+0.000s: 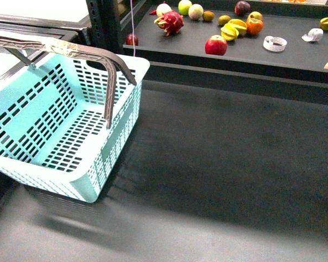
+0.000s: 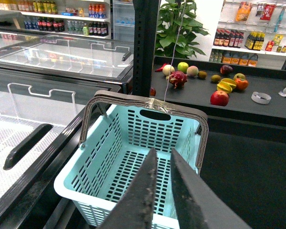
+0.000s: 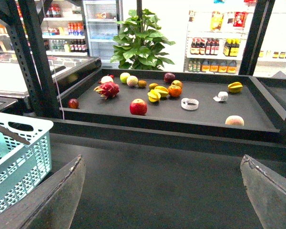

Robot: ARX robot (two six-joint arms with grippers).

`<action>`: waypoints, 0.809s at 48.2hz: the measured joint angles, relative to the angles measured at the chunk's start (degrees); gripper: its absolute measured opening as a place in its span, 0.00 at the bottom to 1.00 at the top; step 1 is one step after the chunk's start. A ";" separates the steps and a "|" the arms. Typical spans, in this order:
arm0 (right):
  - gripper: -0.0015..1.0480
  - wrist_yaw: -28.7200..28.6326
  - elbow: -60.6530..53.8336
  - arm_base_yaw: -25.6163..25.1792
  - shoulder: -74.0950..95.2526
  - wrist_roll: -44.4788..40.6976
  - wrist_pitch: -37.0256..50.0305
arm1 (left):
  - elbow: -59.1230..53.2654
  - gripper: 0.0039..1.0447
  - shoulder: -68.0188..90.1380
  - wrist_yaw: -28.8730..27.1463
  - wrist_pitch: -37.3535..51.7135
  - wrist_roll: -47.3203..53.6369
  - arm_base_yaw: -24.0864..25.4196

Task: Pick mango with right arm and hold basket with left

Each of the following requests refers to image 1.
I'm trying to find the light blue plastic basket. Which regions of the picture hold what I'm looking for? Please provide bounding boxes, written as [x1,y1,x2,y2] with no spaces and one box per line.
[0,49,150,203]

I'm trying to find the grey basket handle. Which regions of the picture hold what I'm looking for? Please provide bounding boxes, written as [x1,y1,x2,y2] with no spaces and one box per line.
[0,35,137,129]

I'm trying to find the green red mango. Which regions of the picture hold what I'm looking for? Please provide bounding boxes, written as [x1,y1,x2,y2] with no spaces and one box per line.
[248,11,263,21]

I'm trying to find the small dark red apple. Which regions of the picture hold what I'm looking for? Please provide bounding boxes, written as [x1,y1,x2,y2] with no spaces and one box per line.
[126,33,139,46]

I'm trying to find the large red apple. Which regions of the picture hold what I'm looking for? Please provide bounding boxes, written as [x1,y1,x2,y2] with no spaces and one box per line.
[204,35,227,56]

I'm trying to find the pink dragon fruit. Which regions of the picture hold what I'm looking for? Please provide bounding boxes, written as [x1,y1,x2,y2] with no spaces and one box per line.
[154,11,184,37]

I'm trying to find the pale round melon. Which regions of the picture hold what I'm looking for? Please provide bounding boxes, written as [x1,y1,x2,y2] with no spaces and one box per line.
[156,3,172,17]

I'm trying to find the brown kiwi left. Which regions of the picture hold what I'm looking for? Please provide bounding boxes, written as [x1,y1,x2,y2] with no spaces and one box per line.
[202,11,215,22]

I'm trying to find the brown kiwi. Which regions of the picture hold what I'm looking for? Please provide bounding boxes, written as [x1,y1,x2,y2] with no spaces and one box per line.
[218,15,231,26]
[202,11,215,22]

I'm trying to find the pale peach fruit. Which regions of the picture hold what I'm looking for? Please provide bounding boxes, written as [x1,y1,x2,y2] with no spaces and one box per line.
[188,4,204,20]

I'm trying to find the brown kiwi right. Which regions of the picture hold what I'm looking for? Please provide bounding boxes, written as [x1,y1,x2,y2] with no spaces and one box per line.
[218,15,231,26]

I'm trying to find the green apple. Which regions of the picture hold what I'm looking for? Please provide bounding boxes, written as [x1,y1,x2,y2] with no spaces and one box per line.
[178,0,192,16]

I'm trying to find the orange persimmon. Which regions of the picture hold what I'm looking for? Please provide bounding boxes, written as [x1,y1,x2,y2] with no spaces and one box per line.
[246,18,264,35]

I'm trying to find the white tape roll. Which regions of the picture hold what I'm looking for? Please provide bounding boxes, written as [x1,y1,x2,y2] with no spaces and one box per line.
[301,28,324,42]
[263,36,288,52]

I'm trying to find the dark red plum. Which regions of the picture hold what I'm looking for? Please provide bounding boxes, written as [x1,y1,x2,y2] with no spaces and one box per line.
[234,1,251,16]

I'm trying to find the white tape roll far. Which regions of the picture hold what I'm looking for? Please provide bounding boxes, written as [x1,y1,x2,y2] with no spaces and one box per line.
[301,28,324,42]

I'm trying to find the black shelf post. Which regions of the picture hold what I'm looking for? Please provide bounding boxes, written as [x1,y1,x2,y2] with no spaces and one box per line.
[86,0,124,54]

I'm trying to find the thin purple cable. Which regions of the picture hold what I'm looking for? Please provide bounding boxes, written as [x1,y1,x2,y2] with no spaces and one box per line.
[129,0,137,57]

